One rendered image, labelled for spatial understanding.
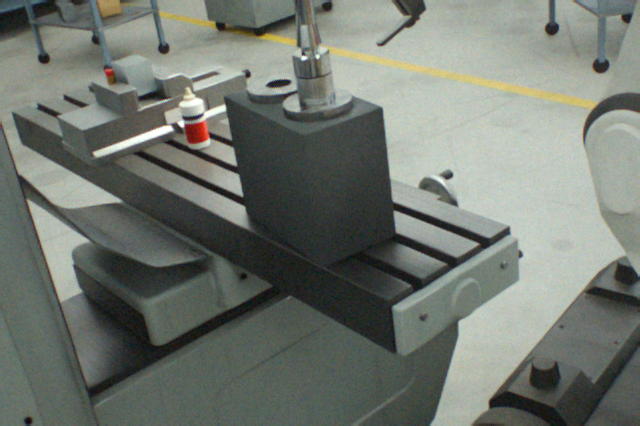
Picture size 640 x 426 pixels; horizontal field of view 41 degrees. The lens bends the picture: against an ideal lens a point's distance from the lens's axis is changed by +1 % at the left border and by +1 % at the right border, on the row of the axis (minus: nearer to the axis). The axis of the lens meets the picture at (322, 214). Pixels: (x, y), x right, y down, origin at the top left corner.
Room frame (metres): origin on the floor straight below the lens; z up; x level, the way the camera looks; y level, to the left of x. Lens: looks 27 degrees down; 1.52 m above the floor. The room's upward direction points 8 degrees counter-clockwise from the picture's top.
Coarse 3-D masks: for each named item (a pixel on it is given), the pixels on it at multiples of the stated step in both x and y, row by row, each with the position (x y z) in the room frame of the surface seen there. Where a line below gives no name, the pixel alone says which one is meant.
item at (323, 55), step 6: (324, 48) 1.03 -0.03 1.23; (294, 54) 1.02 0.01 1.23; (300, 54) 1.02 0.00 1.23; (312, 54) 1.01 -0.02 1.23; (318, 54) 1.00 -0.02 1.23; (324, 54) 1.01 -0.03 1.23; (294, 60) 1.01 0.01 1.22; (300, 60) 1.00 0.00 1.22; (306, 60) 1.00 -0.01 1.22; (312, 60) 1.00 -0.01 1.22; (318, 60) 1.00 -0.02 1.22; (324, 60) 1.00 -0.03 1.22
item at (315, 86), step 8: (296, 64) 1.01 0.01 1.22; (320, 64) 1.00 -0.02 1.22; (328, 64) 1.01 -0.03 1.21; (296, 72) 1.01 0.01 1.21; (304, 72) 1.00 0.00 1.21; (312, 72) 1.00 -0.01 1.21; (320, 72) 1.00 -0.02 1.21; (328, 72) 1.01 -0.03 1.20; (296, 80) 1.01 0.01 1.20; (304, 80) 1.00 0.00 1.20; (312, 80) 1.00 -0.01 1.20; (320, 80) 1.00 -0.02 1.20; (328, 80) 1.01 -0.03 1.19; (304, 88) 1.00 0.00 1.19; (312, 88) 1.00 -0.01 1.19; (320, 88) 1.00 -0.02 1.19; (328, 88) 1.00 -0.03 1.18; (304, 96) 1.00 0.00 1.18; (312, 96) 1.00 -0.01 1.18; (320, 96) 1.00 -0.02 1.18; (328, 96) 1.00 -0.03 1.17; (304, 104) 1.01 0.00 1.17; (312, 104) 1.00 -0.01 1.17; (320, 104) 1.00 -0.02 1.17
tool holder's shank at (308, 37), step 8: (296, 0) 1.02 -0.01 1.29; (304, 0) 1.01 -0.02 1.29; (312, 0) 1.02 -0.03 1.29; (296, 8) 1.02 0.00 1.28; (304, 8) 1.01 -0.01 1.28; (312, 8) 1.01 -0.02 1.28; (296, 16) 1.02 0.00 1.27; (304, 16) 1.01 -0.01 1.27; (312, 16) 1.01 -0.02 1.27; (296, 24) 1.02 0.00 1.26; (304, 24) 1.01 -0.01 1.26; (312, 24) 1.01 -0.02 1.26; (296, 32) 1.02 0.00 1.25; (304, 32) 1.01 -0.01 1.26; (312, 32) 1.01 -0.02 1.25; (304, 40) 1.01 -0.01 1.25; (312, 40) 1.01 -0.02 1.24; (320, 40) 1.02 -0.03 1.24; (304, 48) 1.01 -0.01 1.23; (312, 48) 1.01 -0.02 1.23
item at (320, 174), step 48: (240, 96) 1.12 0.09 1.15; (288, 96) 1.06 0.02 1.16; (336, 96) 1.02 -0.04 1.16; (240, 144) 1.11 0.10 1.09; (288, 144) 0.98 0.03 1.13; (336, 144) 0.96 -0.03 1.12; (384, 144) 0.99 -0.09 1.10; (288, 192) 1.00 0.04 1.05; (336, 192) 0.96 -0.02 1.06; (384, 192) 0.99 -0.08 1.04; (288, 240) 1.02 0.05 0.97; (336, 240) 0.95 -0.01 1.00
